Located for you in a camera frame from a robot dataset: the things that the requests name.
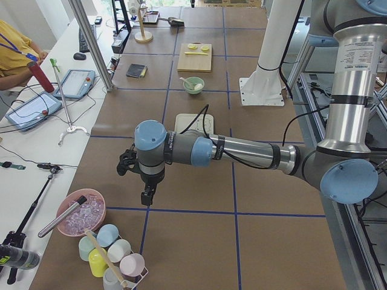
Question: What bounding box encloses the metal scoop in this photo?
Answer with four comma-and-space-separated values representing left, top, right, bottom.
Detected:
158, 16, 184, 27

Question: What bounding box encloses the cream bear tray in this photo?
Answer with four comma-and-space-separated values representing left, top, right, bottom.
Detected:
175, 114, 214, 134

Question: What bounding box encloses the pink bowl with ice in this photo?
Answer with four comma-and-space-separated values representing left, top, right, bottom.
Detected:
57, 188, 106, 237

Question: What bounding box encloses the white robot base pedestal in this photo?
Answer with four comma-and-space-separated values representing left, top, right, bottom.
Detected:
239, 0, 304, 106

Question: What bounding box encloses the far teach pendant tablet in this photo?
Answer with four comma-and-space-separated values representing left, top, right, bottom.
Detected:
55, 69, 96, 100

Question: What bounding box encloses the white stand with green clip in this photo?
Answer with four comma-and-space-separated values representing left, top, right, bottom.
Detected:
50, 58, 90, 146

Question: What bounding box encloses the smart watch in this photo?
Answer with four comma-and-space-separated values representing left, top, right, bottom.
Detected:
0, 161, 26, 170

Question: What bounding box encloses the computer mouse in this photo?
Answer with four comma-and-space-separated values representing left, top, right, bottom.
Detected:
73, 52, 86, 60

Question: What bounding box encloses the light green bowl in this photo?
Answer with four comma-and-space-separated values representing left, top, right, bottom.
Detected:
183, 77, 204, 95

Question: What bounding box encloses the yellow plastic knife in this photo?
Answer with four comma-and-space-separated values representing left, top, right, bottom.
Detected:
184, 51, 209, 56

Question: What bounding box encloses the white cup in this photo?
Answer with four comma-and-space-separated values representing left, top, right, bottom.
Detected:
107, 239, 131, 263

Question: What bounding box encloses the blue cup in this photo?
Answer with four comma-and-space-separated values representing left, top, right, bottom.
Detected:
96, 224, 119, 247

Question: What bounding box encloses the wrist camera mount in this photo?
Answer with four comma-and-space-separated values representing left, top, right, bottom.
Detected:
117, 144, 140, 176

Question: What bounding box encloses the yellow sponge under cloth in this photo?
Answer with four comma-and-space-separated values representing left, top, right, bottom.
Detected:
140, 67, 148, 78

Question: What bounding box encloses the top stacked lemon slice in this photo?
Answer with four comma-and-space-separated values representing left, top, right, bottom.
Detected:
187, 43, 197, 50

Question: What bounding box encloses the grey cup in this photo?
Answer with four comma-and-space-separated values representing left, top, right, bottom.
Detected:
103, 268, 123, 290

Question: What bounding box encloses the wooden stand base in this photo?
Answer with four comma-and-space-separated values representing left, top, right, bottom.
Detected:
134, 1, 153, 44

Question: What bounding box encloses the dark bottle with green label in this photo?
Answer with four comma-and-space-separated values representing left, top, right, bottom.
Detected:
1, 245, 40, 270

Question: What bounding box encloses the black tripod pole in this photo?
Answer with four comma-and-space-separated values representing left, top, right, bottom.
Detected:
1, 163, 62, 285

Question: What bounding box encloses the red bottle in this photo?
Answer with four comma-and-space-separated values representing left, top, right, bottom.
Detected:
27, 61, 54, 93

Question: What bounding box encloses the teach pendant tablet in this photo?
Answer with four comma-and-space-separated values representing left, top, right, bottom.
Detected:
55, 69, 96, 100
5, 92, 62, 131

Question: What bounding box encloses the bamboo cutting board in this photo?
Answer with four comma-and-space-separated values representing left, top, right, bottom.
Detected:
177, 43, 212, 73

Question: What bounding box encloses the aluminium frame post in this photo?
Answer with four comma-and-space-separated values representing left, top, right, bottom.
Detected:
68, 0, 114, 92

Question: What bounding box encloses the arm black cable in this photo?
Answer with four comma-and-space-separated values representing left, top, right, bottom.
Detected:
181, 104, 330, 170

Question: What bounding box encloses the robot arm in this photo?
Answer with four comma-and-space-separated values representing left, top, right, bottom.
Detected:
133, 1, 386, 206

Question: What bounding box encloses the white wire cup rack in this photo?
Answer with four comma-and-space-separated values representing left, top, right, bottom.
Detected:
90, 231, 149, 289

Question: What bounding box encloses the grey folded cloth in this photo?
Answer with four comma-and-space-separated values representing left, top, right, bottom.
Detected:
126, 63, 146, 79

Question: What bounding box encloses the wooden stick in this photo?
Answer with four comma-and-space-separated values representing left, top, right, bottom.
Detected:
85, 230, 129, 289

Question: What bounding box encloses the light green cup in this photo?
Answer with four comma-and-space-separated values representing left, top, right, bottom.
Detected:
78, 236, 95, 262

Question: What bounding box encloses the yellow cup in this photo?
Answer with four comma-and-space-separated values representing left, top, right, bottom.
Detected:
88, 248, 109, 278

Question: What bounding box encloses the black tray at edge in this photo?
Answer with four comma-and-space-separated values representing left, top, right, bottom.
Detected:
143, 11, 160, 25

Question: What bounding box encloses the black keyboard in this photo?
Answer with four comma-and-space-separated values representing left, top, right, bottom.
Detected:
78, 23, 97, 53

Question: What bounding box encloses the person in yellow shirt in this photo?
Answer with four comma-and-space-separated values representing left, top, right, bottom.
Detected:
1, 20, 48, 91

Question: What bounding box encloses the pink cup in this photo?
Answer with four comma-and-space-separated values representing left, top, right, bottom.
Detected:
120, 253, 145, 277

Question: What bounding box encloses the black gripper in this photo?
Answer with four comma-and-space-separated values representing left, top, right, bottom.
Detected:
141, 177, 160, 206

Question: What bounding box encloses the near teach pendant tablet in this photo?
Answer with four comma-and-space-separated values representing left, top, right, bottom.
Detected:
5, 92, 62, 131

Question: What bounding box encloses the white ceramic spoon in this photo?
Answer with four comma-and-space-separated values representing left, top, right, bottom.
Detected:
180, 77, 194, 89

